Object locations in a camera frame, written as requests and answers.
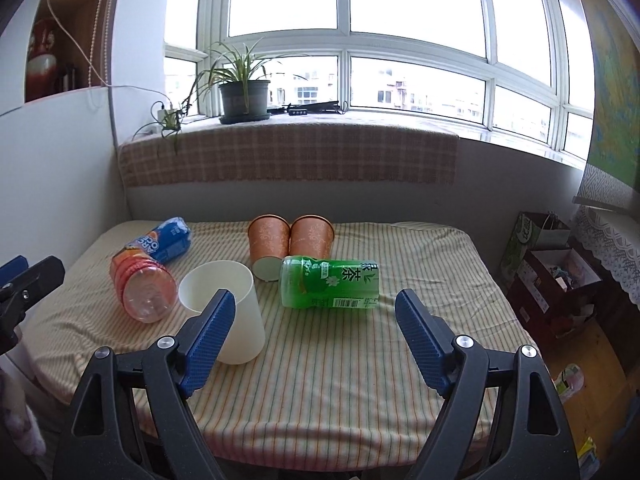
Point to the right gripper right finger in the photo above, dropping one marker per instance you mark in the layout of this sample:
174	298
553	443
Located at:
501	418

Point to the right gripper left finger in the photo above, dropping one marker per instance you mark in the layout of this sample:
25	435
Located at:
130	418

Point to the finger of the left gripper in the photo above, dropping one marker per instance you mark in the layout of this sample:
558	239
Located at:
22	287

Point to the white plastic cup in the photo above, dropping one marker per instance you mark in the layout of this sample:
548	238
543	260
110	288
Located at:
246	337

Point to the orange paper cup left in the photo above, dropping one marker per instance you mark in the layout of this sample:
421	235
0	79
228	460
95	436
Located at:
269	237

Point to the orange paper cup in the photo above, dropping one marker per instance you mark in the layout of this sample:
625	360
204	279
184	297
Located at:
269	237
311	236

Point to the orange paper cup right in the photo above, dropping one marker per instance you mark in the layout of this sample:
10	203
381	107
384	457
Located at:
311	236

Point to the orange lemon drink bottle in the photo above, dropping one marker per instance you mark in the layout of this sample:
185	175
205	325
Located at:
144	287

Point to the dark red cardboard box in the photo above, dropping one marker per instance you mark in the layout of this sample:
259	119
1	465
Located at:
553	293

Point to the blue drink bottle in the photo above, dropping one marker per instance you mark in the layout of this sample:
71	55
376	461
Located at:
169	240

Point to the green paper bag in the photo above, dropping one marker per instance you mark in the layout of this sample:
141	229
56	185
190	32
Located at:
531	230

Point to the white lace cloth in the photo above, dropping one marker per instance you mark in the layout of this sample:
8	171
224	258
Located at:
614	240

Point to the red white vase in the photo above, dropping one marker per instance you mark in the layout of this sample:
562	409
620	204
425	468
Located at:
41	65

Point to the green tea bottle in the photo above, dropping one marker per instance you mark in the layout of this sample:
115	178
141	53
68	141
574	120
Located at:
308	283

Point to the small hanging plant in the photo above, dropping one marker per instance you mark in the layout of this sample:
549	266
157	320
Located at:
167	121

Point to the brown plaid cloth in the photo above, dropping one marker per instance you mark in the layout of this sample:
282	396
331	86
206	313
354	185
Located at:
292	151

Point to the world map poster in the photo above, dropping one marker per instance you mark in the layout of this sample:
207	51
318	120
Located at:
614	146

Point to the potted spider plant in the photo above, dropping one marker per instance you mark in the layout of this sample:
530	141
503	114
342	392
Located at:
240	76

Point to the black device on sill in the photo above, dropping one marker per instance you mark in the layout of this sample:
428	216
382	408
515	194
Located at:
317	108

